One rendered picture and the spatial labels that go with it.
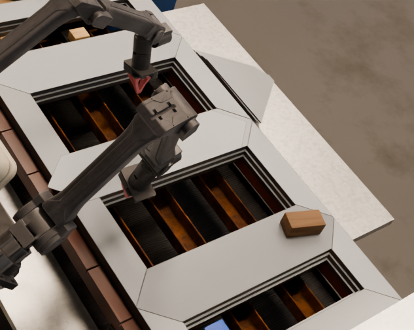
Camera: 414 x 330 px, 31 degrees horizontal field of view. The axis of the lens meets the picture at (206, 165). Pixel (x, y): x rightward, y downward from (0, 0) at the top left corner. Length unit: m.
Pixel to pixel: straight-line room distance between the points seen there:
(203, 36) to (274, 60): 1.32
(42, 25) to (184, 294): 0.80
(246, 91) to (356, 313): 0.97
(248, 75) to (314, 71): 1.53
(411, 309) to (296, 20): 2.87
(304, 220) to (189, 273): 0.41
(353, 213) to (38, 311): 1.11
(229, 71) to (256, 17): 1.74
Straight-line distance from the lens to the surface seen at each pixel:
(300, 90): 4.19
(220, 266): 2.15
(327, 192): 2.64
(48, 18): 1.83
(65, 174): 2.23
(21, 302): 2.19
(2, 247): 1.62
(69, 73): 2.52
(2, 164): 1.62
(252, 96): 2.78
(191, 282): 2.09
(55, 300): 2.20
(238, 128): 2.52
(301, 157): 2.70
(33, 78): 2.48
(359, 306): 2.25
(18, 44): 1.84
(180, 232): 2.42
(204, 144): 2.43
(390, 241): 3.70
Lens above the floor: 2.57
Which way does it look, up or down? 46 degrees down
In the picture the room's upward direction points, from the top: 23 degrees clockwise
